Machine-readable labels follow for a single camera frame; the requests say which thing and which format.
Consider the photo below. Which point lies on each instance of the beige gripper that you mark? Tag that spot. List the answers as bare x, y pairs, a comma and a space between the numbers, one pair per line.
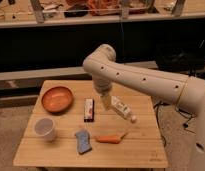
106, 101

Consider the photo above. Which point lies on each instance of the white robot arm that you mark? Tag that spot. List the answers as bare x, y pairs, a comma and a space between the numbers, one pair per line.
185, 92

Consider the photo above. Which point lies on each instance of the white plastic bottle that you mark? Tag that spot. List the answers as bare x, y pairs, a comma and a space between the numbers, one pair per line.
122, 109

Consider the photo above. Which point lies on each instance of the black and white box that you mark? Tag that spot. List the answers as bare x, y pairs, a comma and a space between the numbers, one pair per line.
89, 110

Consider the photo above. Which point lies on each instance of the orange carrot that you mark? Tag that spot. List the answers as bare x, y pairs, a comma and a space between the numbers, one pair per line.
110, 138

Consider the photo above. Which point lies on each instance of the blue sponge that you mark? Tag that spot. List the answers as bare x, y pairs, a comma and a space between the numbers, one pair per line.
83, 141

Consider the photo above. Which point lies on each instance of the wooden table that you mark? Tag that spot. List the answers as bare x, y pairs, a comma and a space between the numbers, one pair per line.
142, 147

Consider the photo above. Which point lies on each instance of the orange wooden bowl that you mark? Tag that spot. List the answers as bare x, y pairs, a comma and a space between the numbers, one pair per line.
57, 99

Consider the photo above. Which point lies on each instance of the translucent plastic cup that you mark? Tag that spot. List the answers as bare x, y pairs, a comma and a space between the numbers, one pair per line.
45, 128

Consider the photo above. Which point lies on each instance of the orange object on shelf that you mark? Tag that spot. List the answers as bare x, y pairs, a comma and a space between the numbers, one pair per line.
103, 7

